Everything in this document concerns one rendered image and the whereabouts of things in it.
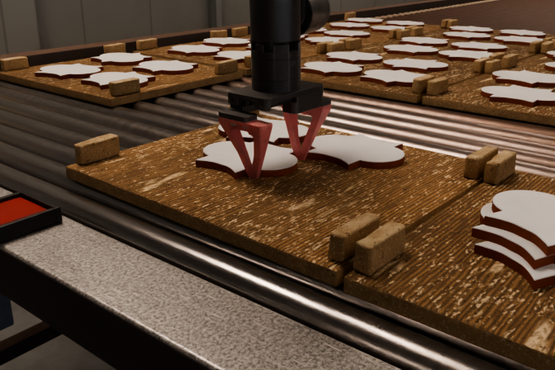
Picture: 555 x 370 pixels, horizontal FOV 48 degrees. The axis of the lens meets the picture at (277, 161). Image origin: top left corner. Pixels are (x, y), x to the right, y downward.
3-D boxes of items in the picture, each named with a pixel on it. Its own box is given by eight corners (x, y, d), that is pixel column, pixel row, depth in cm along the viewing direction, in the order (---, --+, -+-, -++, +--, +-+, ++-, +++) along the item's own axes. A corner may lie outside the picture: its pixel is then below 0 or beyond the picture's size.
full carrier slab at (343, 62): (416, 103, 114) (418, 80, 113) (252, 76, 139) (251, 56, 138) (492, 76, 140) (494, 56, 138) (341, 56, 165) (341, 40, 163)
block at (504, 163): (496, 187, 70) (500, 163, 69) (481, 182, 71) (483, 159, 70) (516, 173, 74) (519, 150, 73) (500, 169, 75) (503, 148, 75)
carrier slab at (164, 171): (335, 288, 52) (336, 271, 52) (66, 177, 77) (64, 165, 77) (500, 177, 77) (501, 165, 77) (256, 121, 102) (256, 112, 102)
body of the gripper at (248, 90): (225, 107, 71) (223, 42, 69) (284, 92, 79) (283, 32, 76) (268, 116, 67) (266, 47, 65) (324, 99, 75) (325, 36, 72)
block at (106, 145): (82, 166, 77) (79, 144, 76) (73, 163, 78) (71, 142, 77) (121, 155, 81) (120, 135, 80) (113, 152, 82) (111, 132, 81)
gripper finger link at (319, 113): (253, 163, 77) (251, 89, 74) (291, 149, 82) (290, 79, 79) (295, 176, 73) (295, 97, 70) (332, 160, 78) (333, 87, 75)
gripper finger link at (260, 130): (219, 176, 73) (215, 98, 70) (260, 161, 78) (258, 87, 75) (261, 190, 69) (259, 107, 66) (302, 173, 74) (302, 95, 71)
